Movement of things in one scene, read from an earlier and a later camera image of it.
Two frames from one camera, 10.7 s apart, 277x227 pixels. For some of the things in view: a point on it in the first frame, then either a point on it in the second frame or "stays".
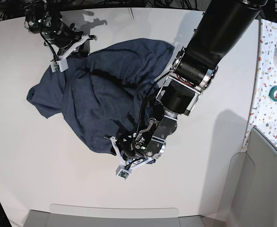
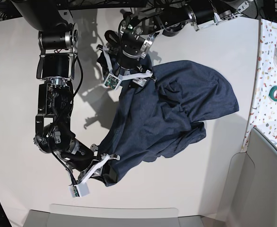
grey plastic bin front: x=61 y=215 stays
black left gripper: x=60 y=35 -> x=78 y=155
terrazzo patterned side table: x=269 y=105 stays
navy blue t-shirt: x=98 y=94 -> x=165 y=115
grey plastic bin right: x=259 y=192 stays
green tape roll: x=275 y=93 stays
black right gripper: x=139 y=144 -> x=133 y=48
